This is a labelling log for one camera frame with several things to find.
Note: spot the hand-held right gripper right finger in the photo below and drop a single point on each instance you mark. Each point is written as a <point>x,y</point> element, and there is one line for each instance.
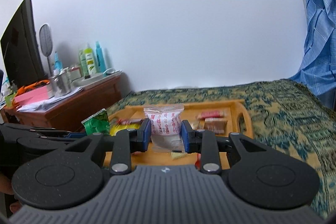
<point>185,137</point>

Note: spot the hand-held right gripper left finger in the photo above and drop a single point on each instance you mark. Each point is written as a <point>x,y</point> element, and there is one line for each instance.
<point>147,136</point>

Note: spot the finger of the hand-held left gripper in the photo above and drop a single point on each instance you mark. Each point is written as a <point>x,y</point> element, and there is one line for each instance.
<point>73,136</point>

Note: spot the white red-print snack packet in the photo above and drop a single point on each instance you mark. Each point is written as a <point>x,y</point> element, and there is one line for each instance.
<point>165,121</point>

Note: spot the small red snack packet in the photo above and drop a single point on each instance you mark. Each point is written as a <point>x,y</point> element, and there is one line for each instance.
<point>199,161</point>

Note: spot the green pea snack packet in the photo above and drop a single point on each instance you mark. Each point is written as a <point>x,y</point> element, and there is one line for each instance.
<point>97,121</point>

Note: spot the wooden tray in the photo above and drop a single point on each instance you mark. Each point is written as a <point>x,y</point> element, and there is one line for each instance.
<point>191,108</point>

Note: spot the red stick snack packet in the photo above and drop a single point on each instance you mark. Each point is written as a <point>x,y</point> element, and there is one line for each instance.
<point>212,114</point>

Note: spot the person's left hand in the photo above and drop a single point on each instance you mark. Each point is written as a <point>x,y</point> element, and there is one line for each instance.
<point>5,184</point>

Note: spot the white gold-spotted snack packet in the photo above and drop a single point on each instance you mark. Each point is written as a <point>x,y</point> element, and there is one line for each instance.
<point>178,155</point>

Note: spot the yellow snack packet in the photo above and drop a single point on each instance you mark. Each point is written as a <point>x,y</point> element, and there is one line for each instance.
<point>126,128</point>

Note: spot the wooden cabinet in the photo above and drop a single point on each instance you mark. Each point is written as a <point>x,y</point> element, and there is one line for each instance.
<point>78,106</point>

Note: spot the brown snack bar packet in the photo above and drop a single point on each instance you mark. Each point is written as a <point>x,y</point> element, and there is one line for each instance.
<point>215,125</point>

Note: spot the stack of papers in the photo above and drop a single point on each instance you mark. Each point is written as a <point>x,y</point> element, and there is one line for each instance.
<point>52,103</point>

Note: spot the small green box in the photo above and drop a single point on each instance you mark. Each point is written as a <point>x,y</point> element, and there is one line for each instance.
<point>10,101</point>

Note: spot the pink box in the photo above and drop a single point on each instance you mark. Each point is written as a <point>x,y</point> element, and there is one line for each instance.
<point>34,95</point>

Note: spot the steel mug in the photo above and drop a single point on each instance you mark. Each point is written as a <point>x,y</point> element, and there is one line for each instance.
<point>61,83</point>

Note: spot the white plastic tray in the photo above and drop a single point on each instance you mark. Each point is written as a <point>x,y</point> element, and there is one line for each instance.
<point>99,81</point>

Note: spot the small blue spray bottle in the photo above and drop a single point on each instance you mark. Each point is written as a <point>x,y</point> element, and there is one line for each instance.
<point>57,64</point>

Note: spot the white ceramic spoon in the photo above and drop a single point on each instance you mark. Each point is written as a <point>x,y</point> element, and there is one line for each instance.
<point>109,71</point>

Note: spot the light green white bottle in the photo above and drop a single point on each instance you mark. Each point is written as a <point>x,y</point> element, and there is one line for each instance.
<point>89,61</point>

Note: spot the teal spray bottle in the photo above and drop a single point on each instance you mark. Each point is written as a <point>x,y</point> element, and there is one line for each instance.
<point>100,58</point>

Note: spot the black monitor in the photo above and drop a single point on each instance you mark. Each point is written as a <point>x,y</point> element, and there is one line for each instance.
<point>21,50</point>

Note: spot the round standing mirror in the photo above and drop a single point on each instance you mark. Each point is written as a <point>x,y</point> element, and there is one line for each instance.
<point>46,40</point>

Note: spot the paisley printed blanket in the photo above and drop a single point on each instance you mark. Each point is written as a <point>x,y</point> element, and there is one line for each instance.
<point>283,113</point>

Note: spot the blue plaid cloth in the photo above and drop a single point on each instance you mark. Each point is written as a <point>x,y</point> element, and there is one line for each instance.
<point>317,29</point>

